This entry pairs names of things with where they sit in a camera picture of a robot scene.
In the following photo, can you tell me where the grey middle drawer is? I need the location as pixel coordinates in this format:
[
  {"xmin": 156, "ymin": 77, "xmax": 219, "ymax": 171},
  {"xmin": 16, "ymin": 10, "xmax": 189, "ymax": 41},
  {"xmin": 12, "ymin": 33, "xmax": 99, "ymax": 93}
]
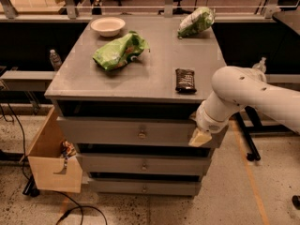
[{"xmin": 77, "ymin": 143, "xmax": 213, "ymax": 175}]

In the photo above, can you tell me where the grey top drawer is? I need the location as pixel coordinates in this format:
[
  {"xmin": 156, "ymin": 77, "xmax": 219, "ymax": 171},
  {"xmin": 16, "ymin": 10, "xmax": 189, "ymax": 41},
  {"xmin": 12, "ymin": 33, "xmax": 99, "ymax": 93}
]
[{"xmin": 56, "ymin": 100, "xmax": 229, "ymax": 149}]

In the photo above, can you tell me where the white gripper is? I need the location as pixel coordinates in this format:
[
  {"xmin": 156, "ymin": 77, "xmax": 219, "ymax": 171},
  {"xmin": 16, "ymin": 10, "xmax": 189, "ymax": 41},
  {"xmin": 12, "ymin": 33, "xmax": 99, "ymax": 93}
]
[{"xmin": 188, "ymin": 102, "xmax": 228, "ymax": 147}]

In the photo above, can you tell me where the green chip bag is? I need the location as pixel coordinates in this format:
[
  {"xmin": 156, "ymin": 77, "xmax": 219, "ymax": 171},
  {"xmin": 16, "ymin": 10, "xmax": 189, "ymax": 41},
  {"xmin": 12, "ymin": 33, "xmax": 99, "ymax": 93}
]
[
  {"xmin": 177, "ymin": 7, "xmax": 215, "ymax": 38},
  {"xmin": 92, "ymin": 31, "xmax": 149, "ymax": 71}
]

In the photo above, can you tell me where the grey bench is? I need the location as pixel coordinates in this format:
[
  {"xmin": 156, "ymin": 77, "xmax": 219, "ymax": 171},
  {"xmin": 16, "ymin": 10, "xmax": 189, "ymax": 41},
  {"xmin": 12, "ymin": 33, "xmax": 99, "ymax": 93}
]
[
  {"xmin": 1, "ymin": 70, "xmax": 56, "ymax": 92},
  {"xmin": 266, "ymin": 74, "xmax": 300, "ymax": 84}
]

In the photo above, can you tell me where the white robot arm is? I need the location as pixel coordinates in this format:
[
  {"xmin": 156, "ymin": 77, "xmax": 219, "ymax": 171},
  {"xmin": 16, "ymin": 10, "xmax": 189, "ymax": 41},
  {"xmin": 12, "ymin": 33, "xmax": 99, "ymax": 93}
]
[{"xmin": 188, "ymin": 67, "xmax": 300, "ymax": 147}]

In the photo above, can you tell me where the white bowl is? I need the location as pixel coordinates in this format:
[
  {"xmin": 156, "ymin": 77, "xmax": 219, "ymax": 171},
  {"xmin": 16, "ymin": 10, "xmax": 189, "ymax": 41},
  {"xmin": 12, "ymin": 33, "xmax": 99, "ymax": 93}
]
[{"xmin": 91, "ymin": 17, "xmax": 126, "ymax": 38}]

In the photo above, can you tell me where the dark brown snack packet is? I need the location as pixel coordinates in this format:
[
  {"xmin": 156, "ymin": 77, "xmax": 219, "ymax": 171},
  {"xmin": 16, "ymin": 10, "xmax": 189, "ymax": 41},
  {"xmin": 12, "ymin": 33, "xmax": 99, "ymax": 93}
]
[{"xmin": 175, "ymin": 68, "xmax": 197, "ymax": 93}]

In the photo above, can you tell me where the black floor cable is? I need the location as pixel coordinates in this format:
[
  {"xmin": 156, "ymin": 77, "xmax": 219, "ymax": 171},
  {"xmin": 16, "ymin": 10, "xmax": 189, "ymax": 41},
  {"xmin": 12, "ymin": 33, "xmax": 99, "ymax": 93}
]
[{"xmin": 0, "ymin": 101, "xmax": 109, "ymax": 225}]

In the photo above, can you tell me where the wooden open box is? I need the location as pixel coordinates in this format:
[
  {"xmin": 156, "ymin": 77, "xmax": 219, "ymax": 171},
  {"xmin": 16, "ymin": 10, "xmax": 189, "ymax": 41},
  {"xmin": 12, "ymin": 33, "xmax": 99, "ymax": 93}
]
[{"xmin": 26, "ymin": 108, "xmax": 83, "ymax": 193}]

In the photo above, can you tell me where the green chip bag rear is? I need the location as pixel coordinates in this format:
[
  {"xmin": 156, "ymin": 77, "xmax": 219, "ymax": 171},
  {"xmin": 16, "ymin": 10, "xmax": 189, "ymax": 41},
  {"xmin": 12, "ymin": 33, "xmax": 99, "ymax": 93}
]
[{"xmin": 177, "ymin": 7, "xmax": 215, "ymax": 38}]

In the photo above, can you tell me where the grey right bench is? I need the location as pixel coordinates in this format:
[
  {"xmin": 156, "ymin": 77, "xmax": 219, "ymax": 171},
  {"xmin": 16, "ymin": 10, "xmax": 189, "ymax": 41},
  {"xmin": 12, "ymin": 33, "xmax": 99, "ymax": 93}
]
[{"xmin": 266, "ymin": 74, "xmax": 300, "ymax": 84}]

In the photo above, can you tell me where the clear sanitizer pump bottle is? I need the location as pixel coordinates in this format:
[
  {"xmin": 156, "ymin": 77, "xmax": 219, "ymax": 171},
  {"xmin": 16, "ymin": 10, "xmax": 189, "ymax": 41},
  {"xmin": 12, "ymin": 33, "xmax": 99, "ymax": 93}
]
[{"xmin": 252, "ymin": 57, "xmax": 266, "ymax": 73}]

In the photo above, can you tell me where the clear water bottle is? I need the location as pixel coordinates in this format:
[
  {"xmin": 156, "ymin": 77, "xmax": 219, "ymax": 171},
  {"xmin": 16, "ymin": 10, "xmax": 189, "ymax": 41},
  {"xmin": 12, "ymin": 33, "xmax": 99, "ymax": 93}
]
[{"xmin": 50, "ymin": 50, "xmax": 62, "ymax": 71}]

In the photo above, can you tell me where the grey bottom drawer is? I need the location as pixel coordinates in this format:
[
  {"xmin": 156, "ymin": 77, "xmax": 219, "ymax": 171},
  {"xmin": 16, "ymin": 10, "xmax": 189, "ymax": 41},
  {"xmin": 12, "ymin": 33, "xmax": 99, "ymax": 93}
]
[{"xmin": 88, "ymin": 172, "xmax": 203, "ymax": 196}]

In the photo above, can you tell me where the green chip bag front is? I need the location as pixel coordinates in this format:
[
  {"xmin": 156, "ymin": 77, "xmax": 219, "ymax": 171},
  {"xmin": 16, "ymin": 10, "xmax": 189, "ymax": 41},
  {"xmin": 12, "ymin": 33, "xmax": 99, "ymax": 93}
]
[{"xmin": 92, "ymin": 31, "xmax": 149, "ymax": 71}]

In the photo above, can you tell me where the grey drawer cabinet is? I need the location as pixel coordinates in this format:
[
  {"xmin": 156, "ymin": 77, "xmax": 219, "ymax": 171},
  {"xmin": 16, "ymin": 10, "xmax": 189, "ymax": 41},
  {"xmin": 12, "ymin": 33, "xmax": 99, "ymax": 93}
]
[{"xmin": 44, "ymin": 14, "xmax": 241, "ymax": 198}]

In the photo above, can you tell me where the grey drawer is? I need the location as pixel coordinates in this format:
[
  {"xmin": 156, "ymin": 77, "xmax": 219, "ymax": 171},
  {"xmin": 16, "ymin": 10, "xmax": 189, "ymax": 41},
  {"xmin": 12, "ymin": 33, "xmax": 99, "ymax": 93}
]
[
  {"xmin": 88, "ymin": 172, "xmax": 203, "ymax": 196},
  {"xmin": 56, "ymin": 100, "xmax": 229, "ymax": 149},
  {"xmin": 77, "ymin": 143, "xmax": 213, "ymax": 175}
]

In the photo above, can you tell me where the grey left bench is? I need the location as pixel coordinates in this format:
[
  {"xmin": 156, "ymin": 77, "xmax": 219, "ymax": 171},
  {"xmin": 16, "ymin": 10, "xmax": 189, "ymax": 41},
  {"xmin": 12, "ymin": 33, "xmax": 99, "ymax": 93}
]
[{"xmin": 1, "ymin": 70, "xmax": 56, "ymax": 92}]

